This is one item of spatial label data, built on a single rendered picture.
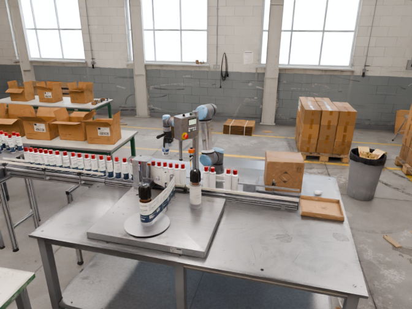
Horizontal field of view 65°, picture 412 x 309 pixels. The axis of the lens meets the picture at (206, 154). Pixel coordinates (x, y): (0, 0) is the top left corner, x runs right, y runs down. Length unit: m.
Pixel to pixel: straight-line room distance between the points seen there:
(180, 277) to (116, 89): 7.14
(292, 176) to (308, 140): 3.08
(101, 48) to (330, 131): 5.83
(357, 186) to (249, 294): 2.52
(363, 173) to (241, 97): 4.13
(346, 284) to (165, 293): 1.35
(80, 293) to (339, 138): 4.54
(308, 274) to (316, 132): 3.99
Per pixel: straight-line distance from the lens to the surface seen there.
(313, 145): 5.84
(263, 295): 2.74
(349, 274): 2.11
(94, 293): 2.83
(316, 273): 2.05
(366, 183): 4.69
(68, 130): 4.46
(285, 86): 7.85
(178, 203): 2.49
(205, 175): 2.61
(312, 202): 2.75
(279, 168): 2.71
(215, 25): 7.87
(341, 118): 5.78
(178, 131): 2.58
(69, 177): 3.18
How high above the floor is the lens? 2.12
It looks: 21 degrees down
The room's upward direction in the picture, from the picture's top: straight up
